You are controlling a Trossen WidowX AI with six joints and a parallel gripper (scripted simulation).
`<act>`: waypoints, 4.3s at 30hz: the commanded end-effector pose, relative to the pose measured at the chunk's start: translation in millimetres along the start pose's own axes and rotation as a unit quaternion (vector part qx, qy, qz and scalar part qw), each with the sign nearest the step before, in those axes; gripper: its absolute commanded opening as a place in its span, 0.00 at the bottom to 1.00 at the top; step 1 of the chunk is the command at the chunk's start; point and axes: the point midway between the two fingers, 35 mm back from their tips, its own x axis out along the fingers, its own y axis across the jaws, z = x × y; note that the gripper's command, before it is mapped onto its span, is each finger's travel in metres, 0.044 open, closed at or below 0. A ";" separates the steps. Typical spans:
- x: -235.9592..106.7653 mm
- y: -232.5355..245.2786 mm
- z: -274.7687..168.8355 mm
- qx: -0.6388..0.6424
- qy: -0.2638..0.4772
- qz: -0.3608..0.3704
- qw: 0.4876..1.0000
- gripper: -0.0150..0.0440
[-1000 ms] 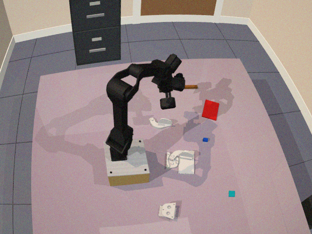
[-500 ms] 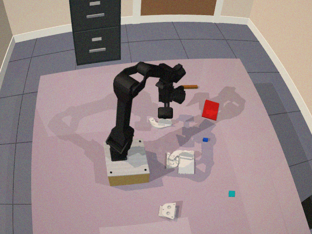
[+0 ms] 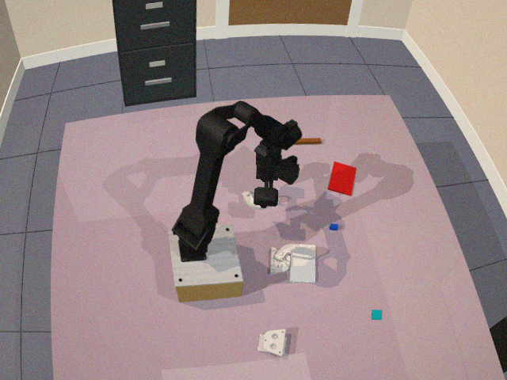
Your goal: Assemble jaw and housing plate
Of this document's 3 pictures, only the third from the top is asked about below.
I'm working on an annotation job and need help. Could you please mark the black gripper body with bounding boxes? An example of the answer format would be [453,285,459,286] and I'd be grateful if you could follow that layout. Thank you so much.
[253,153,280,207]

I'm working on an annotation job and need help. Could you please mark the small teal square block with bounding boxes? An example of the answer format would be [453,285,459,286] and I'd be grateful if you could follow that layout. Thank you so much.
[372,310,382,320]

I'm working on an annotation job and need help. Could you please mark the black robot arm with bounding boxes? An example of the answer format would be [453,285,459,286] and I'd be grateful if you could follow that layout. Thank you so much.
[172,101,303,262]

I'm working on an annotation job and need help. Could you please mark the orange-brown flat bar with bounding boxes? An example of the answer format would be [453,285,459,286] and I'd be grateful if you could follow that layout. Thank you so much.
[294,138,321,145]

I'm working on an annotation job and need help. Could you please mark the red flat plate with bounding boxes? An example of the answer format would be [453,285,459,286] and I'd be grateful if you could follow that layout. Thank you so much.
[328,161,356,196]

